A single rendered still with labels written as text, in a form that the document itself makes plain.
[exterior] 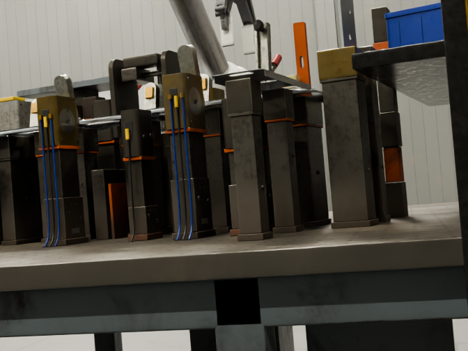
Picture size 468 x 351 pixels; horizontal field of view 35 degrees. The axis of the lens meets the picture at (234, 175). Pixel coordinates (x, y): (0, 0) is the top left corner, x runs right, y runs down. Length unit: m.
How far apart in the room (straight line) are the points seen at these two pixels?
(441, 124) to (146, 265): 11.41
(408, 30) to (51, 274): 0.95
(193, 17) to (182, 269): 1.47
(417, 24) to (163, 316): 0.89
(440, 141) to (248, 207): 11.15
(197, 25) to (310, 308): 1.52
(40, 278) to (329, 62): 0.71
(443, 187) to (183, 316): 11.32
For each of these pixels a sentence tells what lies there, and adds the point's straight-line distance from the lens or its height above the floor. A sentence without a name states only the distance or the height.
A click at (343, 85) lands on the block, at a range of 1.53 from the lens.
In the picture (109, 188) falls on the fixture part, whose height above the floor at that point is 0.82.
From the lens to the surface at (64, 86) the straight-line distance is 1.84.
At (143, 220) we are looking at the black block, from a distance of 1.66.
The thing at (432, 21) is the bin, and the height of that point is 1.12.
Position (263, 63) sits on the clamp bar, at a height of 1.11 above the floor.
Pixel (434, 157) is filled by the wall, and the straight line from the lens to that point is 12.42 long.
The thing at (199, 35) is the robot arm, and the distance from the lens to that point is 2.53.
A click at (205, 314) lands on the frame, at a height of 0.60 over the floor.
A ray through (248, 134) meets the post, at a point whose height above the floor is 0.89.
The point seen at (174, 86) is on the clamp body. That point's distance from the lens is 1.57.
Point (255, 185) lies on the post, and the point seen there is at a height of 0.80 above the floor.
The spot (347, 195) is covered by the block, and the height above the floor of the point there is 0.76.
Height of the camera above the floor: 0.78
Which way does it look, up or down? 2 degrees up
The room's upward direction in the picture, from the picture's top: 5 degrees counter-clockwise
